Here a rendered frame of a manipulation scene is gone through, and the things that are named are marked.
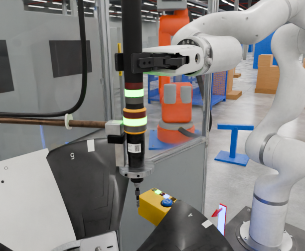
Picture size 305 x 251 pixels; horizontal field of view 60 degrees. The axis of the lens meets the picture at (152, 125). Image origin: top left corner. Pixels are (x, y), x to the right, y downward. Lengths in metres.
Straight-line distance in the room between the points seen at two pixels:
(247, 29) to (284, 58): 0.30
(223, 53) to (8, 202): 0.67
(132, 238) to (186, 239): 1.06
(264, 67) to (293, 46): 8.59
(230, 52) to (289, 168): 0.46
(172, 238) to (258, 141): 0.46
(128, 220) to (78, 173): 1.04
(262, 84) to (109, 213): 9.23
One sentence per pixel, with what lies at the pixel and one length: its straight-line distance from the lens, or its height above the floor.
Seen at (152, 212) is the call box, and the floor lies 1.04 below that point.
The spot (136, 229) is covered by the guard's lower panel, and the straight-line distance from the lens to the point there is 1.77.
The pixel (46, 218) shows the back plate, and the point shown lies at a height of 1.21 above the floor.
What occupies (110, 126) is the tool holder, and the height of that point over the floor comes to 1.53.
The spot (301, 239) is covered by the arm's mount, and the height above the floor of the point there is 0.95.
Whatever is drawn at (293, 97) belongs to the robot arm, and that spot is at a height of 1.51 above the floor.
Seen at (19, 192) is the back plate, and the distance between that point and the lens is 0.85.
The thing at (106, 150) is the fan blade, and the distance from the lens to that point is 0.68.
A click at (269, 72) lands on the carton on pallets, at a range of 9.59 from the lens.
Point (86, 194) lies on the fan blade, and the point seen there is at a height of 1.34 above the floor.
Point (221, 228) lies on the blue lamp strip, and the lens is 0.94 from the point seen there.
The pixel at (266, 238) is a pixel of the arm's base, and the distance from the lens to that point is 1.13.
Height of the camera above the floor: 1.68
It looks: 18 degrees down
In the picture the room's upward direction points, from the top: 1 degrees counter-clockwise
